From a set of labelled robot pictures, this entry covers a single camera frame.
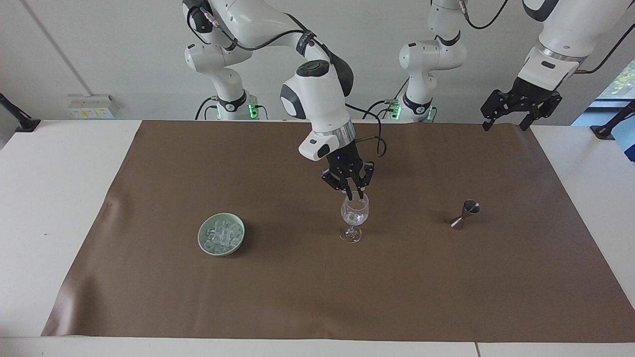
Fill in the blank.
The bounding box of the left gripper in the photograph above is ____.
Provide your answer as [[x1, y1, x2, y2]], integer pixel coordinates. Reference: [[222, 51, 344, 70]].
[[480, 77, 564, 132]]

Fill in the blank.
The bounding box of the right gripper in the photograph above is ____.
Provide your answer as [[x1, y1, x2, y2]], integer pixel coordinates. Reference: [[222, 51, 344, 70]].
[[321, 140, 376, 201]]

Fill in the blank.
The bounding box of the clear wine glass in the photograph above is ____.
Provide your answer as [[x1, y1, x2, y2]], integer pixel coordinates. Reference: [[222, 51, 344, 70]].
[[339, 192, 371, 244]]

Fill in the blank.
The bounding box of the clear ice cube pile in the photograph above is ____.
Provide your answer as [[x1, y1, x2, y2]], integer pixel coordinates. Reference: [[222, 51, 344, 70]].
[[205, 221, 243, 250]]

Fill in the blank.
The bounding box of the black stand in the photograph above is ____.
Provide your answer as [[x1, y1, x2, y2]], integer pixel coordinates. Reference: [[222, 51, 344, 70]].
[[0, 93, 42, 133], [590, 99, 635, 141]]

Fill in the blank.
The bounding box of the metal jigger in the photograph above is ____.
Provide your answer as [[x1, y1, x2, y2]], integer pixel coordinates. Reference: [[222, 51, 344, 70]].
[[450, 199, 481, 231]]

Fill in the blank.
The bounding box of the green ceramic bowl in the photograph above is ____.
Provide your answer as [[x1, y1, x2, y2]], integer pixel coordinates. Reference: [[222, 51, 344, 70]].
[[197, 212, 246, 257]]

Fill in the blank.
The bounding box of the black cable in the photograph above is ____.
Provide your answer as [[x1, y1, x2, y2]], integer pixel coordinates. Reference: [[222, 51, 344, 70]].
[[362, 79, 410, 120], [574, 24, 635, 76], [194, 96, 219, 121], [458, 0, 510, 30], [346, 103, 388, 158], [197, 7, 318, 52]]

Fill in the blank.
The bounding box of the white wall socket box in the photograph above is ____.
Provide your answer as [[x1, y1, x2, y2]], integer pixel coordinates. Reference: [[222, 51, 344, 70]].
[[66, 94, 120, 120]]

